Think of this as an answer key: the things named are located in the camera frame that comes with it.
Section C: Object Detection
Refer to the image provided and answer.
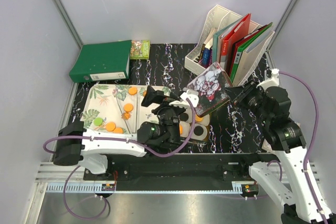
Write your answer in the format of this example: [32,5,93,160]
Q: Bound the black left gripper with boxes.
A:
[142,87,187,147]

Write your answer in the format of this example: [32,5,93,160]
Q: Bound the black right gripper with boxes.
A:
[223,78,271,124]

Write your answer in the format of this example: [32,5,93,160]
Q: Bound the black round cookie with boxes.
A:
[194,126,204,136]
[179,112,189,122]

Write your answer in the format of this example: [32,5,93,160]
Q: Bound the orange round cookie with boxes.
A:
[128,87,138,95]
[195,115,203,122]
[123,103,134,113]
[105,122,116,132]

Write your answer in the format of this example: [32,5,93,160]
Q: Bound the gold cookie tin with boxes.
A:
[184,62,232,145]

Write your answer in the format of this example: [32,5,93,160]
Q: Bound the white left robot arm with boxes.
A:
[53,84,191,180]

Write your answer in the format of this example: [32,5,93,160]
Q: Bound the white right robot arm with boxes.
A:
[226,81,335,223]

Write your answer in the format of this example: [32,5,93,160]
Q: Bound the orange flower cookie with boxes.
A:
[123,112,131,120]

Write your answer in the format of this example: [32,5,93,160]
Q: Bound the floral pink pouch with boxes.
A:
[261,140,273,153]

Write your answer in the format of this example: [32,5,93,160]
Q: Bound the floral rectangular tray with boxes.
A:
[80,84,159,134]

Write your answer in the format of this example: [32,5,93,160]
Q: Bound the green card box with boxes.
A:
[130,40,150,60]

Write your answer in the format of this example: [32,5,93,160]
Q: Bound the beige folder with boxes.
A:
[232,28,275,86]

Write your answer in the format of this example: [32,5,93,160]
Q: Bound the green round cookie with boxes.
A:
[93,118,103,126]

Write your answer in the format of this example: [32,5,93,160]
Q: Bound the green folder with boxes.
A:
[229,22,273,83]

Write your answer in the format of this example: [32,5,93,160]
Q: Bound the white file organizer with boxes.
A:
[184,5,269,78]

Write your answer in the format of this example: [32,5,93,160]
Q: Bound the blue book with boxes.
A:
[201,48,212,68]

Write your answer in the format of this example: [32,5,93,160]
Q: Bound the red folder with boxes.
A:
[218,13,251,72]

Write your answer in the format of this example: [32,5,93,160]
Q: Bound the teal folder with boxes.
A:
[212,18,241,63]

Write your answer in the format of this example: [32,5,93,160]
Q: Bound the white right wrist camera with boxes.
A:
[257,68,279,91]

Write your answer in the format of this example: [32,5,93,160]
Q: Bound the green ring binder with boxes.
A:
[69,40,131,83]

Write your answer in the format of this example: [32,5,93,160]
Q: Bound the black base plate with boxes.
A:
[83,153,273,192]

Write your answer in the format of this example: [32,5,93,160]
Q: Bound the grey slotted cable duct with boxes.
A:
[35,162,321,194]

